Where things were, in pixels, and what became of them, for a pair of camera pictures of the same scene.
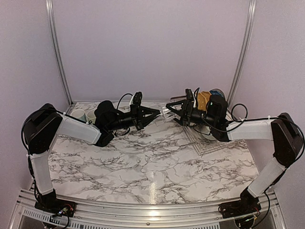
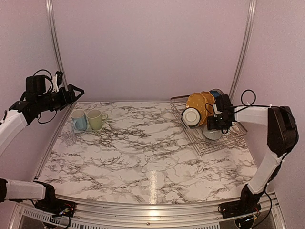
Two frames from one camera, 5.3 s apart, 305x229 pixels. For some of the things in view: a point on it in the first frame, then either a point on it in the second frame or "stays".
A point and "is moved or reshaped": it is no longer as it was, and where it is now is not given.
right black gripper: (186, 107) to (211, 124)
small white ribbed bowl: (206, 130) stays
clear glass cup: (168, 114) is moved or reshaped
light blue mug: (79, 114) stays
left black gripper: (137, 114) to (66, 100)
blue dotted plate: (217, 91) stays
